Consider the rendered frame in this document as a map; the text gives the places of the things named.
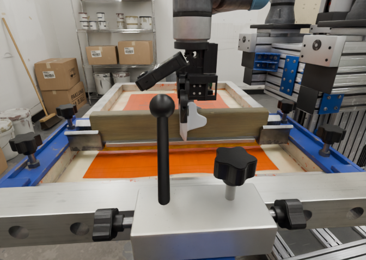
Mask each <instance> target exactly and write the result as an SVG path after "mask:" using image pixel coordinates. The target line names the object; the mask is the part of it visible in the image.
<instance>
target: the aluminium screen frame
mask: <svg viewBox="0 0 366 260"><path fill-rule="evenodd" d="M223 89H225V90H226V91H227V92H228V93H229V94H230V95H231V96H232V97H233V98H234V99H235V100H236V101H237V102H238V103H239V104H240V105H241V106H242V107H243V108H245V107H263V106H261V105H260V104H259V103H258V102H256V101H255V100H254V99H253V98H251V97H250V96H249V95H248V94H247V93H245V92H244V91H243V90H242V89H240V88H239V87H238V86H237V85H235V84H234V83H233V82H231V81H217V90H223ZM161 90H176V82H157V83H156V84H155V85H154V86H153V87H152V88H150V89H148V90H144V91H161ZM129 91H140V90H139V88H138V87H137V85H136V84H135V82H129V83H116V84H115V85H114V86H113V87H112V88H111V89H110V90H109V91H108V92H107V93H106V94H105V95H104V96H103V97H102V98H101V99H100V100H99V101H98V102H97V103H96V104H95V105H94V106H93V107H92V108H91V109H90V110H89V111H88V112H87V113H86V114H85V115H84V116H83V117H82V118H89V116H90V114H91V113H92V112H93V111H109V110H110V109H111V107H112V106H113V104H114V103H115V102H116V100H117V99H118V98H119V96H120V95H121V93H122V92H129ZM278 145H279V146H280V147H281V148H282V149H283V150H284V151H285V152H286V153H287V154H288V155H289V156H290V157H291V158H292V159H293V160H294V161H295V162H296V163H297V164H298V165H299V166H300V167H301V168H302V169H303V170H304V171H305V172H294V173H268V174H255V177H263V176H288V175H302V174H326V172H325V171H324V170H323V169H322V168H320V167H319V166H318V165H317V164H316V163H315V162H314V161H313V160H312V159H310V158H309V157H308V156H307V155H306V154H305V153H304V152H303V151H301V150H300V149H299V148H298V147H297V146H296V145H295V144H293V143H292V142H291V141H290V140H289V139H288V143H287V144H278ZM78 152H79V151H71V150H70V146H69V147H68V149H67V150H66V151H65V152H64V153H63V154H62V156H61V157H60V158H59V159H58V160H57V161H56V163H55V164H54V165H53V166H52V167H51V168H50V170H49V171H48V172H47V173H46V174H45V175H44V176H43V178H42V179H41V180H40V181H39V182H38V183H37V185H36V186H53V185H78V184H102V183H127V182H151V181H157V178H154V179H129V180H104V181H90V182H66V183H56V182H57V180H58V179H59V178H60V176H61V175H62V174H63V173H64V171H65V170H66V168H67V167H68V166H69V165H70V163H71V161H72V160H73V159H74V157H75V156H76V155H77V153H78ZM214 178H215V177H214V176H204V177H180V178H170V180H190V179H214Z"/></svg>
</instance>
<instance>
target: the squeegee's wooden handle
mask: <svg viewBox="0 0 366 260"><path fill-rule="evenodd" d="M197 113H198V114H200V115H202V116H204V117H205V118H206V120H207V122H206V125H205V126H203V127H200V128H196V129H193V130H189V131H188V132H187V138H211V137H245V136H253V137H254V138H255V140H258V137H259V131H260V128H261V127H262V126H267V122H268V118H269V111H268V109H266V108H265V107H245V108H198V109H197ZM89 120H90V126H91V130H92V131H96V130H98V131H100V132H101V137H102V143H103V144H106V142H107V141H124V140H156V139H157V118H155V117H154V116H153V115H152V114H151V112H150V110H126V111H93V112H92V113H91V114H90V116H89ZM168 133H169V139H176V138H182V137H181V135H180V112H179V109H175V111H174V113H173V114H172V116H171V117H169V118H168Z"/></svg>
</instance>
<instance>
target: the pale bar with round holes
mask: <svg viewBox="0 0 366 260"><path fill-rule="evenodd" d="M245 183H253V184H254V185H255V187H256V189H257V191H258V193H259V194H260V196H261V198H262V199H263V201H264V203H265V205H266V206H267V208H268V209H270V208H271V207H272V206H274V201H275V200H276V199H299V200H300V201H301V203H302V207H303V214H304V217H305V220H306V224H307V226H306V228H305V229H317V228H335V227H353V226H366V172H351V173H326V174H302V175H288V176H263V177H252V178H249V179H247V180H246V181H245ZM214 184H225V183H224V182H223V180H221V179H217V178H214V179H190V180H170V186H190V185H214ZM154 187H158V183H157V181H151V182H127V183H102V184H78V185H53V186H28V187H15V188H0V248H3V247H20V246H38V245H56V244H74V243H92V242H94V241H93V239H92V235H93V227H94V214H95V211H96V210H97V209H103V208H118V210H119V214H124V215H125V217H133V216H134V212H135V206H136V200H137V195H138V190H139V189H140V188H154ZM130 233H131V228H124V231H123V232H118V233H117V236H116V238H113V239H112V240H111V241H120V240H131V239H130Z"/></svg>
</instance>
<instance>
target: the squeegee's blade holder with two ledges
mask: <svg viewBox="0 0 366 260"><path fill-rule="evenodd" d="M253 142H255V138H254V137H253V136H245V137H211V138H187V141H184V140H183V139H182V138H176V139H169V146H171V145H188V144H220V143H253ZM156 145H157V140H124V141H107V142H106V147H139V146H156Z"/></svg>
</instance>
